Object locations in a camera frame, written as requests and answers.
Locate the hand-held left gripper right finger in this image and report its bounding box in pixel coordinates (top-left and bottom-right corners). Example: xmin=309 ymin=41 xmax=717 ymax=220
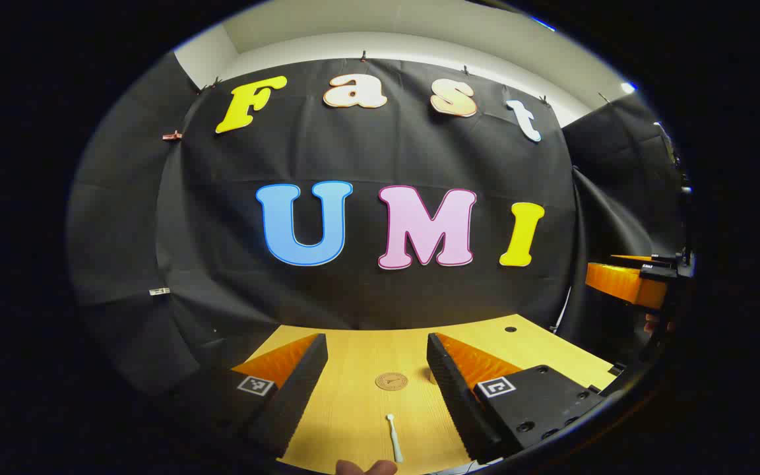
xmin=426 ymin=332 xmax=610 ymax=464

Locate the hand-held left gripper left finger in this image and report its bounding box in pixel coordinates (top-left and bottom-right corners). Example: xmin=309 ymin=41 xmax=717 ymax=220
xmin=175 ymin=333 xmax=329 ymax=459

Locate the pale green toothbrush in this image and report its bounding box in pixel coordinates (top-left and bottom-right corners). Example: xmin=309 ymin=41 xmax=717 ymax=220
xmin=386 ymin=414 xmax=404 ymax=464

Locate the wooden desktop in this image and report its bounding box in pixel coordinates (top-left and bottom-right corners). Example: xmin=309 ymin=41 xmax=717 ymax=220
xmin=248 ymin=315 xmax=618 ymax=475

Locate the black backdrop cloth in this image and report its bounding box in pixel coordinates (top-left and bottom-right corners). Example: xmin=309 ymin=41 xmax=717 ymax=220
xmin=67 ymin=51 xmax=687 ymax=396

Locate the white cable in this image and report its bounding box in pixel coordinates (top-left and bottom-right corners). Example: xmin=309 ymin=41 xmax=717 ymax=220
xmin=552 ymin=287 xmax=572 ymax=333

